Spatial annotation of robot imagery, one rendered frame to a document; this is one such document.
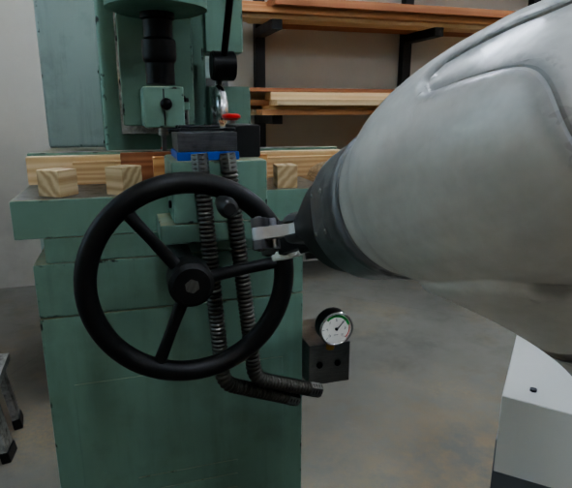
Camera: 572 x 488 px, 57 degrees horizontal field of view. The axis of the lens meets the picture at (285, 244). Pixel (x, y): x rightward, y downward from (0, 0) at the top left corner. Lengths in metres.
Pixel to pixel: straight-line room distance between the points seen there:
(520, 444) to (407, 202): 0.54
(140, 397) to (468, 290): 0.80
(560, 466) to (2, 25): 3.19
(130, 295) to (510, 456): 0.60
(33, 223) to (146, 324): 0.24
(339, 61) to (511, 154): 3.44
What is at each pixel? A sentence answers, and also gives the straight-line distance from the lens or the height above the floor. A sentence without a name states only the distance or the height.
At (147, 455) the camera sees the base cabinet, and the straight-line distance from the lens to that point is 1.03.
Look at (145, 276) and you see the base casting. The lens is 0.89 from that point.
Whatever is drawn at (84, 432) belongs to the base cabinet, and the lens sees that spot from 1.00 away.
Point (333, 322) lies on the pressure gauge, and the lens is 0.92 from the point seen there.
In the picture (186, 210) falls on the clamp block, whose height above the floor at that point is 0.89.
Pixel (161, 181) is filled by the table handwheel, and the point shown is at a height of 0.95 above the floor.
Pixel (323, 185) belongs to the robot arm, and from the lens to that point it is 0.30.
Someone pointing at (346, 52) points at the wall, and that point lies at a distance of 3.62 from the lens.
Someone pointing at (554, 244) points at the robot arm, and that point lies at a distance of 0.18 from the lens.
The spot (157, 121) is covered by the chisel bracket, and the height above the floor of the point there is 1.01.
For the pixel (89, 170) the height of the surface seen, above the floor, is 0.92.
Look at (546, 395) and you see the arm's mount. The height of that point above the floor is 0.70.
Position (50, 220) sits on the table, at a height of 0.87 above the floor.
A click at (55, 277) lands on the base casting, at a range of 0.89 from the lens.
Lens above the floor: 1.03
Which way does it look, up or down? 14 degrees down
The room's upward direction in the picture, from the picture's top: straight up
